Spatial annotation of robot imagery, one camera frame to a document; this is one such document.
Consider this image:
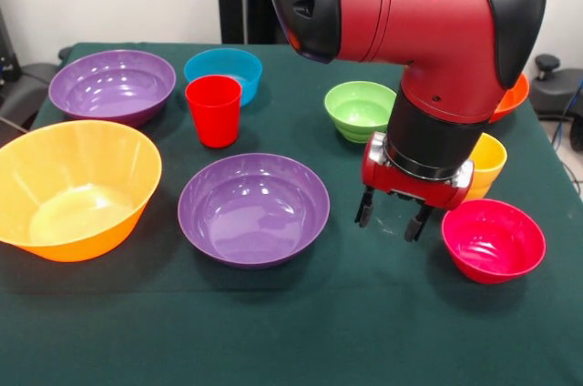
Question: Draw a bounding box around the yellow cup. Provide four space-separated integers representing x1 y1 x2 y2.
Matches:
468 132 508 189
462 180 494 203

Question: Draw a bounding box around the green bowl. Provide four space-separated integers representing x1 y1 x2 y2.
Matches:
323 80 399 145

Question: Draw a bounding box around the red cup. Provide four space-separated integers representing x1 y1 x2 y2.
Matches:
184 75 243 149

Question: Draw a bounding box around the blue bowl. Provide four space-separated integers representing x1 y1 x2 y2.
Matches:
183 47 263 107

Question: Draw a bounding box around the large yellow bowl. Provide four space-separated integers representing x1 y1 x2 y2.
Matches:
0 119 163 263

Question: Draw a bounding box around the purple bowl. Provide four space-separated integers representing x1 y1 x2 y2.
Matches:
177 152 331 270
48 49 178 127

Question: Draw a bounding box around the orange-red bowl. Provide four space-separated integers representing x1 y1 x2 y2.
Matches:
486 72 530 125

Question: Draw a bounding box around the dark green tablecloth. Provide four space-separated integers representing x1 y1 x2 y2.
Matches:
0 42 583 386

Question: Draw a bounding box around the black wheeled base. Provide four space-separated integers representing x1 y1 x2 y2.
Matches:
530 54 583 153
0 62 63 132

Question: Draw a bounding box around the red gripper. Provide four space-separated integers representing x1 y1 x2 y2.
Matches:
354 130 476 243

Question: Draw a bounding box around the blue cable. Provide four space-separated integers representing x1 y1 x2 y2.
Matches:
550 78 583 150

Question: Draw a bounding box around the pink bowl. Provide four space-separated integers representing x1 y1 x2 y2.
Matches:
440 198 547 286

